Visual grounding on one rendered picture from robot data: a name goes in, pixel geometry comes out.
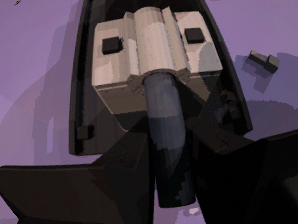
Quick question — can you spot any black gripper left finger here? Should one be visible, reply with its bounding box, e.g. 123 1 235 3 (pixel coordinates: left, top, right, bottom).
0 116 154 224

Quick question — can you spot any grey metal shaft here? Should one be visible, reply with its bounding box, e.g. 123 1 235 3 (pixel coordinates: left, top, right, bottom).
144 72 196 208

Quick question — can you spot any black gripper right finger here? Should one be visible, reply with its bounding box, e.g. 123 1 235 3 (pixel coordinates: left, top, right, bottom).
182 112 298 224

